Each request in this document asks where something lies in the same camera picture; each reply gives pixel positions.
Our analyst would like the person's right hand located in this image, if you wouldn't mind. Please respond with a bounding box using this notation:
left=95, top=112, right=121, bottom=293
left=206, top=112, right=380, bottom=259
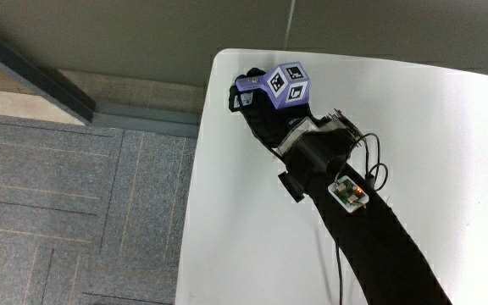
left=228, top=61, right=313, bottom=150

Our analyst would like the person's right forearm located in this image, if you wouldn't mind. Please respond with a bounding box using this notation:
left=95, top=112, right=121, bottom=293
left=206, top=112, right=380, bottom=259
left=276, top=108, right=454, bottom=305

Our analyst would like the thin black cable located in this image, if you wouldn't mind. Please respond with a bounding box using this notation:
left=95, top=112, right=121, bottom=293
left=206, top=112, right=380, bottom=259
left=334, top=239, right=346, bottom=305

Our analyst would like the dark metal floor rail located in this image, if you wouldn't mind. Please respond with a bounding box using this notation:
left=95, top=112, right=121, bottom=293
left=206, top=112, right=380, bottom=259
left=0, top=18, right=97, bottom=125

